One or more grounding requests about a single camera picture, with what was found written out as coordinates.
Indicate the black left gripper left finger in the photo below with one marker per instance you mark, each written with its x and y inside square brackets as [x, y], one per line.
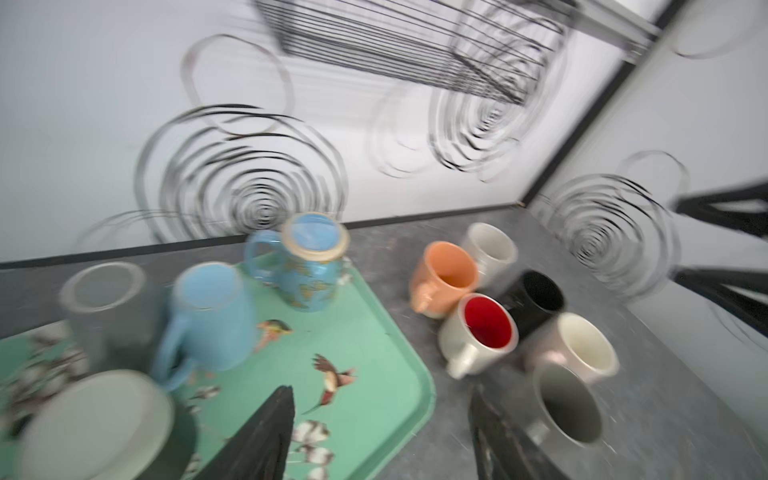
[259, 449]

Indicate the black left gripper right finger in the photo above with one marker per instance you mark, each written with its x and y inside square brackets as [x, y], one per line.
[501, 449]

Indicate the white mug red inside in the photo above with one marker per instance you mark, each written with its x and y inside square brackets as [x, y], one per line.
[479, 332]

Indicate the pale pink mug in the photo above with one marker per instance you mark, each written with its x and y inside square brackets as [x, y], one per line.
[574, 342]

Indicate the light blue mug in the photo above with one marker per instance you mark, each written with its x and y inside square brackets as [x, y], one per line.
[211, 325]

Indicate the black mug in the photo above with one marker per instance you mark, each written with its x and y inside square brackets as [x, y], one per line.
[531, 300]

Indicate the peach mug grey base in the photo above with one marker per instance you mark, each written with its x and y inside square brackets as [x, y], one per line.
[445, 273]

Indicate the beige mug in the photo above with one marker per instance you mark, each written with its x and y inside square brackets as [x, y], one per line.
[491, 250]

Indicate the grey tall cup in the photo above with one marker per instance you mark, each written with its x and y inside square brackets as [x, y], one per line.
[116, 313]

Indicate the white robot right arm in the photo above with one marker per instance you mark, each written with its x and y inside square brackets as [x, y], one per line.
[730, 268]

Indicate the blue butterfly mug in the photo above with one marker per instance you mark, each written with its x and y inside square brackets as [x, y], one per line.
[303, 260]

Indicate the mint green floral tray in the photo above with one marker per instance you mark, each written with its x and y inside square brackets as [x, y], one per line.
[361, 392]

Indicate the black wire basket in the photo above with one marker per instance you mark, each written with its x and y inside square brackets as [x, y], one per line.
[500, 50]

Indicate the black corner frame post right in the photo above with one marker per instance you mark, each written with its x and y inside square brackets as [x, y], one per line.
[617, 25]

